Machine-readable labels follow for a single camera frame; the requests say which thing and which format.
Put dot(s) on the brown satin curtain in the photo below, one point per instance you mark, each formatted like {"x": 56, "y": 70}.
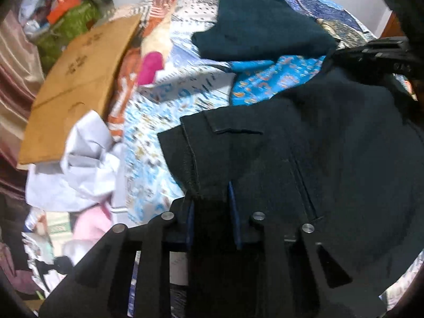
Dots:
{"x": 16, "y": 79}

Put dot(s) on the magenta cloth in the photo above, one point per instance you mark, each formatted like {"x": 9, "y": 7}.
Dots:
{"x": 150, "y": 68}

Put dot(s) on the blue orange patterned cloth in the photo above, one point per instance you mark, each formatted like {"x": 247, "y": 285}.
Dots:
{"x": 265, "y": 79}

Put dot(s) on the dark teal folded garment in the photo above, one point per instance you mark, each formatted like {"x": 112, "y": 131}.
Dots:
{"x": 261, "y": 26}

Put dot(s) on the white crumpled cloth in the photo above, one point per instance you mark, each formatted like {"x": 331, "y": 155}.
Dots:
{"x": 82, "y": 165}

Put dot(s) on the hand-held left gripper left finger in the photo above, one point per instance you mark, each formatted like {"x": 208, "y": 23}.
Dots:
{"x": 189, "y": 220}

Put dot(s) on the wooden headboard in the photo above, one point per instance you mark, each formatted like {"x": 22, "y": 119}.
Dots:
{"x": 392, "y": 28}

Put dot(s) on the orange box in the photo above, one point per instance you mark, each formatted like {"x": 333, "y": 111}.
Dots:
{"x": 61, "y": 8}

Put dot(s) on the patterned patchwork bed sheet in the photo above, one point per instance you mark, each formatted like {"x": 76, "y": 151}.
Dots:
{"x": 185, "y": 82}

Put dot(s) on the dark navy pants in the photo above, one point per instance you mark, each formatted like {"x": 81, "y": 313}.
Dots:
{"x": 318, "y": 145}

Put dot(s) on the brown cardboard sheet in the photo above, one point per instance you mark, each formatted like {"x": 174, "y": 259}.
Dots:
{"x": 79, "y": 86}

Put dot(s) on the pink cloth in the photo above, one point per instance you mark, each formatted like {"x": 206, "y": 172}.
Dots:
{"x": 91, "y": 223}

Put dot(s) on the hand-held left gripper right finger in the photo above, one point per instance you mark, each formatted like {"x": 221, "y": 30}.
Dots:
{"x": 234, "y": 215}

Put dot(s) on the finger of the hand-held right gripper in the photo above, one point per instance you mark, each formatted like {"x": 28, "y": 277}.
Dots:
{"x": 374, "y": 60}

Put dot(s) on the green patterned bag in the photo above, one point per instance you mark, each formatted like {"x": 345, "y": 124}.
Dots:
{"x": 66, "y": 29}

